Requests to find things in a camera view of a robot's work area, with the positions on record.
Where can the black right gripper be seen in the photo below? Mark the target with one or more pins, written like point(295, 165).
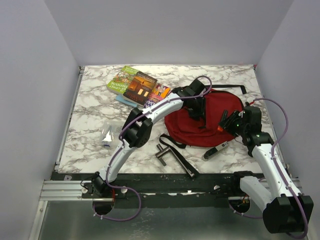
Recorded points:
point(227, 124)

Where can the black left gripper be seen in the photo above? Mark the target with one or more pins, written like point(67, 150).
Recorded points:
point(200, 112)

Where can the red backpack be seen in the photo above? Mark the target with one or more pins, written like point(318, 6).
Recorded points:
point(184, 131)

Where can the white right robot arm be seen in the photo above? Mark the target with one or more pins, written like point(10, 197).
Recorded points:
point(284, 208)

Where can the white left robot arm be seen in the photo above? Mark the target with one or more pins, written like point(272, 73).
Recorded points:
point(137, 129)

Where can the clear plastic bag of parts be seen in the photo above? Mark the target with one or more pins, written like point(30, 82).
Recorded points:
point(107, 137)

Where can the purple orange Roald Dahl book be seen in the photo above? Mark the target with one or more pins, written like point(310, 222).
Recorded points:
point(159, 92)

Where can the dark metal T-shaped tool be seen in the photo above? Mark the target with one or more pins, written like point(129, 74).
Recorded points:
point(162, 151)

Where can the dark brown novel book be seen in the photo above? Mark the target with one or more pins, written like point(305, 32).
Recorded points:
point(140, 88)

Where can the light blue notebook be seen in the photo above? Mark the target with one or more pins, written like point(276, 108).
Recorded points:
point(120, 99)

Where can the green treehouse book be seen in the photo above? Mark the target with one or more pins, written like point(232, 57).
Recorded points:
point(122, 80)

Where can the aluminium rail frame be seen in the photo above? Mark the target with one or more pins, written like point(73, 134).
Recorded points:
point(82, 153)

